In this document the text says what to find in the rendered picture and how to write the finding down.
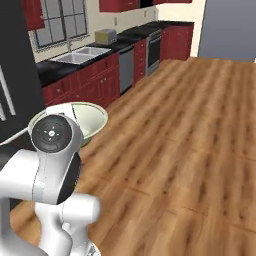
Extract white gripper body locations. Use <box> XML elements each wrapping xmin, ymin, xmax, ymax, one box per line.
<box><xmin>44</xmin><ymin>102</ymin><xmax>79</xmax><ymax>118</ymax></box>

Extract pale green bowl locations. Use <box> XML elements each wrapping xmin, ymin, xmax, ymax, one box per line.
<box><xmin>27</xmin><ymin>101</ymin><xmax>110</xmax><ymax>148</ymax></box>

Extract red lower cupboard run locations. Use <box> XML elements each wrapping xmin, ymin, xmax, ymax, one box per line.
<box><xmin>41</xmin><ymin>52</ymin><xmax>121</xmax><ymax>108</ymax></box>

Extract white double sink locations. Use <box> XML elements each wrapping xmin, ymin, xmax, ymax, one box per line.
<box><xmin>49</xmin><ymin>46</ymin><xmax>112</xmax><ymax>66</ymax></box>

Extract silver tap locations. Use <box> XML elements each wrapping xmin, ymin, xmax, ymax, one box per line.
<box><xmin>66</xmin><ymin>35</ymin><xmax>75</xmax><ymax>53</ymax></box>

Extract black fridge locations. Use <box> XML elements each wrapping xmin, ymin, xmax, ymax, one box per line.
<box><xmin>0</xmin><ymin>0</ymin><xmax>46</xmax><ymax>145</ymax></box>

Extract grey dishwasher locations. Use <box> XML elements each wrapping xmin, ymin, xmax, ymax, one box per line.
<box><xmin>118</xmin><ymin>46</ymin><xmax>135</xmax><ymax>96</ymax></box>

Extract red drawer stack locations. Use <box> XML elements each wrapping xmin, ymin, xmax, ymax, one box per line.
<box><xmin>132</xmin><ymin>37</ymin><xmax>148</xmax><ymax>87</ymax></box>

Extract steel oven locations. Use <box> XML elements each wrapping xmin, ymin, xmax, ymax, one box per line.
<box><xmin>145</xmin><ymin>28</ymin><xmax>163</xmax><ymax>77</ymax></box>

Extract red corner cupboards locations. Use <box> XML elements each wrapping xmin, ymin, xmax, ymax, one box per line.
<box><xmin>159</xmin><ymin>24</ymin><xmax>195</xmax><ymax>63</ymax></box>

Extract black range hood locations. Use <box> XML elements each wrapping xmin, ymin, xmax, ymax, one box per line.
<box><xmin>139</xmin><ymin>0</ymin><xmax>155</xmax><ymax>9</ymax></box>

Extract window with grey frame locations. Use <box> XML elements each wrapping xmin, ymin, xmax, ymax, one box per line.
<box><xmin>33</xmin><ymin>0</ymin><xmax>90</xmax><ymax>52</ymax></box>

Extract red wall cupboard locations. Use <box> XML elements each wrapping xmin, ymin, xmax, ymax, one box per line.
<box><xmin>22</xmin><ymin>0</ymin><xmax>46</xmax><ymax>32</ymax></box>
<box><xmin>152</xmin><ymin>0</ymin><xmax>194</xmax><ymax>5</ymax></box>
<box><xmin>98</xmin><ymin>0</ymin><xmax>141</xmax><ymax>14</ymax></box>

